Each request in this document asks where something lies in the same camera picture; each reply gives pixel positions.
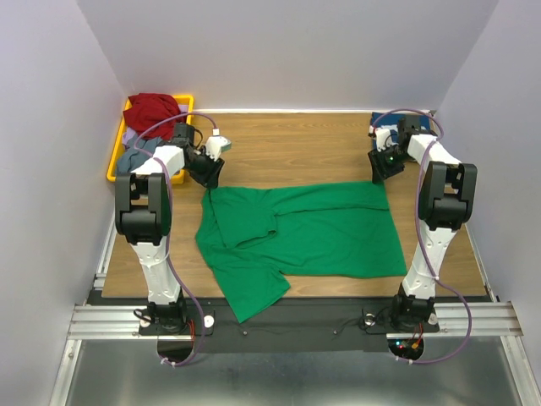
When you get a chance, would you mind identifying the green t shirt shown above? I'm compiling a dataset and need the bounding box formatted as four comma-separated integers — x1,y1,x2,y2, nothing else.
195,181,407,323

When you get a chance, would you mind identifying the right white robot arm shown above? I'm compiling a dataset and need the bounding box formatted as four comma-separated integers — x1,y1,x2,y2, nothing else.
368,109,478,327

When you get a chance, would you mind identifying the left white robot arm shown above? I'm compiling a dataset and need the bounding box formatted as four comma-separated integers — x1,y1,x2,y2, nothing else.
115,123,231,335

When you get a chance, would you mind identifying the folded blue printed t shirt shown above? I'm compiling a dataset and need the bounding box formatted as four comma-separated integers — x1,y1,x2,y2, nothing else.
369,112,432,138

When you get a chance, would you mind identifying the grey blue t shirt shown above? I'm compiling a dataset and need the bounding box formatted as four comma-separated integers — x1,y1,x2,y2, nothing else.
115,135,163,175

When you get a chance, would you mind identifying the red t shirt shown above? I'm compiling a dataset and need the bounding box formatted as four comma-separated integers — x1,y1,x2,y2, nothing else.
123,93,186,140

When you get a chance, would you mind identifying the yellow plastic bin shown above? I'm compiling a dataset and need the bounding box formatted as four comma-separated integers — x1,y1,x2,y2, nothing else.
106,94,194,185

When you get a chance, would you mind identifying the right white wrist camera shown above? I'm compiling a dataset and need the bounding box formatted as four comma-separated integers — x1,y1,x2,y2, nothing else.
374,127,396,152

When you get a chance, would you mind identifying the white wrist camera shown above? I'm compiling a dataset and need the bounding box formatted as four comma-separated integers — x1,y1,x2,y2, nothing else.
374,127,396,152
205,135,232,162

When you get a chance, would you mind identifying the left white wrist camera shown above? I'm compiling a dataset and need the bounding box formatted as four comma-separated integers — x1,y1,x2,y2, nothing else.
205,135,232,162

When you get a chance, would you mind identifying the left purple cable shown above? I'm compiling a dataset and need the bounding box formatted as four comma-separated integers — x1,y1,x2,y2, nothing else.
134,112,221,368

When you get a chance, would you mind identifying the purple cable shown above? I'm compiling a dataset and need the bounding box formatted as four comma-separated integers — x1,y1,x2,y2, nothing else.
134,112,221,368
368,108,473,367

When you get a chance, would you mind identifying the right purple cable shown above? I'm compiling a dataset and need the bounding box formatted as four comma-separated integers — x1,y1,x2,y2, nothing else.
368,108,473,367

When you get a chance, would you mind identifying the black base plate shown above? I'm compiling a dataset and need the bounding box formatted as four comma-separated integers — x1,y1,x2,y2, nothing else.
90,298,417,360

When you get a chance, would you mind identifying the aluminium frame rail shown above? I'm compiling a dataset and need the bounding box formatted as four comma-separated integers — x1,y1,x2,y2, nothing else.
48,194,147,406

